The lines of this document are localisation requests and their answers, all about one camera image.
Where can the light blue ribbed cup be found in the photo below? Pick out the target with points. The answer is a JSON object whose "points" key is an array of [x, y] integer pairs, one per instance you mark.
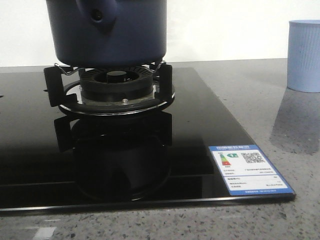
{"points": [[303, 56]]}

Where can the dark blue pot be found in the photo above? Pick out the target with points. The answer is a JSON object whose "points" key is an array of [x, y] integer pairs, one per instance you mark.
{"points": [[108, 33]]}

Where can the right burner with pot support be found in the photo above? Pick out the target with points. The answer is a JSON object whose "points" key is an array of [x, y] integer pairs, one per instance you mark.
{"points": [[116, 91]]}

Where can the blue energy label sticker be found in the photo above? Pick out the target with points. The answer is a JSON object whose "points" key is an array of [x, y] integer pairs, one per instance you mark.
{"points": [[246, 171]]}

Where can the black glass gas stove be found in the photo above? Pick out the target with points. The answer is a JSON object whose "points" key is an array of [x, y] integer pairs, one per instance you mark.
{"points": [[51, 162]]}

